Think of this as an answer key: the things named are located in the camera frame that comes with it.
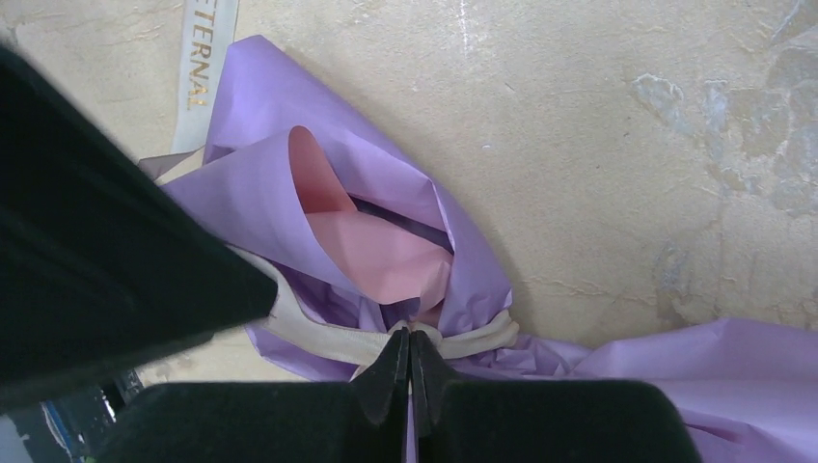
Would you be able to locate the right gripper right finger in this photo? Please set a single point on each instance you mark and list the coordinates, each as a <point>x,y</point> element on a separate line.
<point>459,418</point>

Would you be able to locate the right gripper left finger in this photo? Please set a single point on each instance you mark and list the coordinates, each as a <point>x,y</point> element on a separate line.
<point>359,421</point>

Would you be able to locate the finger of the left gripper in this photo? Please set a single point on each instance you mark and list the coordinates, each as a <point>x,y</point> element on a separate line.
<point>101,271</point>

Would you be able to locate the beige printed ribbon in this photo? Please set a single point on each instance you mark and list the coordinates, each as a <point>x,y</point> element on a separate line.
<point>361,242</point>

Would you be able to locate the purple wrapping paper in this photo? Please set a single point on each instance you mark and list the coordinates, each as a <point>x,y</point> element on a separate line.
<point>746,390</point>

